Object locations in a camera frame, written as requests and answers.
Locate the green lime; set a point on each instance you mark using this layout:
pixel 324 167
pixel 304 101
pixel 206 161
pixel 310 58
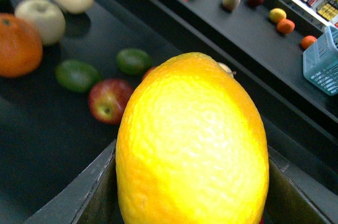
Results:
pixel 77 76
pixel 133 61

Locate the red apple centre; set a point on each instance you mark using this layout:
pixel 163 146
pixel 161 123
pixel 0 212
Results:
pixel 107 100

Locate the white pear lower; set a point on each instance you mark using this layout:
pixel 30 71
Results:
pixel 45 16

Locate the small blue basket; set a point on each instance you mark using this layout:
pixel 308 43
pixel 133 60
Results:
pixel 320 62

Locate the green lime upper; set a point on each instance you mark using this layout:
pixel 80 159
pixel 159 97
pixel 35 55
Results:
pixel 133 61

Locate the large orange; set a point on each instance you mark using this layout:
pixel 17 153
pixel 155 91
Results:
pixel 21 47

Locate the yellow lemon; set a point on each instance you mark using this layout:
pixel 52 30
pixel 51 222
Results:
pixel 191 148

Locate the rear black fruit shelf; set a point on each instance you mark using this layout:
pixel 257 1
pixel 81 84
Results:
pixel 249 36

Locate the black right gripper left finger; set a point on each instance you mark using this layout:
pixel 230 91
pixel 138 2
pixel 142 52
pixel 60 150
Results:
pixel 90 198

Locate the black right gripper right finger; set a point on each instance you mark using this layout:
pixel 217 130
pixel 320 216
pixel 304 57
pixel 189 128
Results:
pixel 294 196

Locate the green lime centre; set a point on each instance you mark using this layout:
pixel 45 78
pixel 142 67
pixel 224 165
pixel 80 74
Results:
pixel 77 76

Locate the white pear with stem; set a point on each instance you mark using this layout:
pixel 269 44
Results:
pixel 227 69

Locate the black fruit shelf tray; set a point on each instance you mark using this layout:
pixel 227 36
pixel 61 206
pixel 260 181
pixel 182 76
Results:
pixel 57 160

